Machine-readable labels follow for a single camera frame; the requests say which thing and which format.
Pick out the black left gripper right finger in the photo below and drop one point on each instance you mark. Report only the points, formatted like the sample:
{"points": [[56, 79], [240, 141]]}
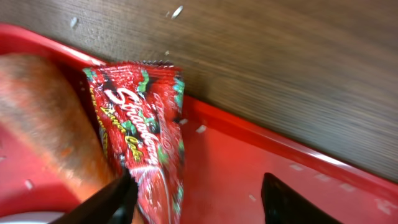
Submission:
{"points": [[283, 205]]}

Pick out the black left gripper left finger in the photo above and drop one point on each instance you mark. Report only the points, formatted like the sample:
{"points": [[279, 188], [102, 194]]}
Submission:
{"points": [[114, 203]]}

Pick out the blue plate with rice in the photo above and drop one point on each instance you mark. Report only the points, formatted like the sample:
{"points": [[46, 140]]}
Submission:
{"points": [[31, 218]]}

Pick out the red snack wrapper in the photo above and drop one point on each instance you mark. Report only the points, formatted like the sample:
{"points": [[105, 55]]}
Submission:
{"points": [[138, 106]]}

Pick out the orange carrot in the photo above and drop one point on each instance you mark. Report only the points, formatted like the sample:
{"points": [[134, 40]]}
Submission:
{"points": [[40, 107]]}

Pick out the red plastic tray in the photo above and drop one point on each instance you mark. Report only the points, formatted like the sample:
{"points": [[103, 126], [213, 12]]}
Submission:
{"points": [[227, 158]]}

